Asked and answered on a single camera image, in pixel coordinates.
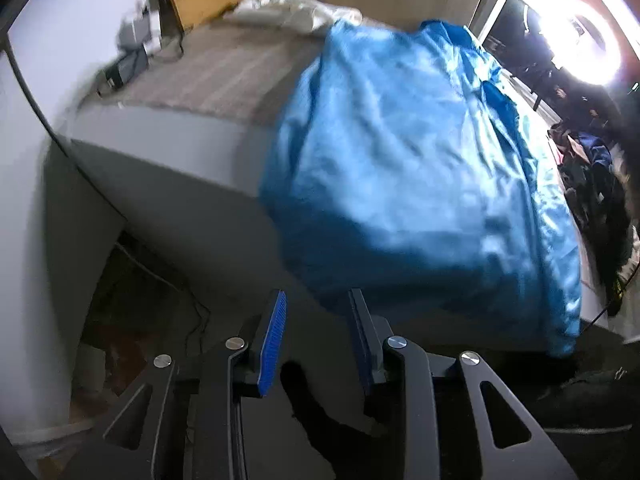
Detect pile of dark clothes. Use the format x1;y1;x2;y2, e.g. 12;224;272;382
548;120;640;311

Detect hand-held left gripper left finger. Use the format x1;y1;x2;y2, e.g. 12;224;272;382
102;289;288;480

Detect grey bed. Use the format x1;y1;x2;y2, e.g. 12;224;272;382
54;16;640;361

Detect bright ring light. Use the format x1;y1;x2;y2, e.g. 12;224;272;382
525;0;632;84

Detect blue satin garment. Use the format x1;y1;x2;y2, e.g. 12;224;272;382
259;20;584;359

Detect black cable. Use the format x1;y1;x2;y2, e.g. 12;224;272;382
4;35;131;221

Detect white pillow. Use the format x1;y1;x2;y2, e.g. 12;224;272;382
226;0;364;39

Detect black device on bed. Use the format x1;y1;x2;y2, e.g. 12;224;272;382
97;50;150;96

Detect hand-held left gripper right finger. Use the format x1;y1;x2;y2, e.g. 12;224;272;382
348;288;581;480

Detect window frame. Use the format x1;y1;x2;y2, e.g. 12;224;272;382
468;0;556;111

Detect grey box with charger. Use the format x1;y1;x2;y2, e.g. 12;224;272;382
117;4;162;54

